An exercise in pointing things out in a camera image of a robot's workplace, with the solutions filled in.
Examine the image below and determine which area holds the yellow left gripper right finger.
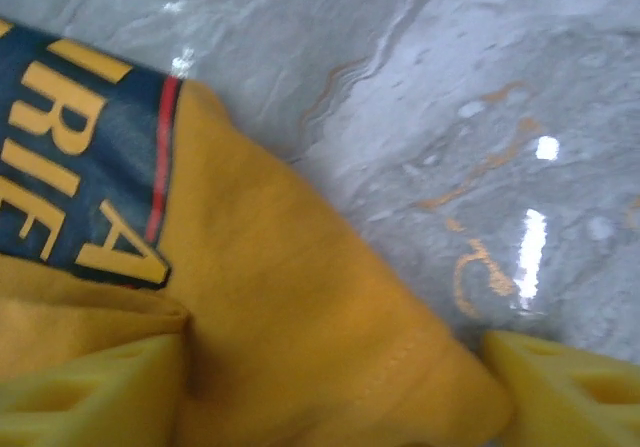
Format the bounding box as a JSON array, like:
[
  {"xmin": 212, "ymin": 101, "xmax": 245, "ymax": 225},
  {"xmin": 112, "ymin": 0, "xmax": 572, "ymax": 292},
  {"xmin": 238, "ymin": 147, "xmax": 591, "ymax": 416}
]
[{"xmin": 482, "ymin": 330, "xmax": 640, "ymax": 447}]

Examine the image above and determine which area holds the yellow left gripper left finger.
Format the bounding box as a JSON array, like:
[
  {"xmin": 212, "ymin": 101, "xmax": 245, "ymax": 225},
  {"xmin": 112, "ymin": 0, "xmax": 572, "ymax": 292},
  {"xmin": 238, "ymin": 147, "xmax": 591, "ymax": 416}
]
[{"xmin": 0, "ymin": 334, "xmax": 190, "ymax": 447}]

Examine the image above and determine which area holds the orange t-shirt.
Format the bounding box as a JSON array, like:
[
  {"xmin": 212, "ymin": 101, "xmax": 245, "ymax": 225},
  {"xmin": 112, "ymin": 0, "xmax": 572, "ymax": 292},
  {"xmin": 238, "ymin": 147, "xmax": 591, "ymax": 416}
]
[{"xmin": 0, "ymin": 16, "xmax": 516, "ymax": 447}]

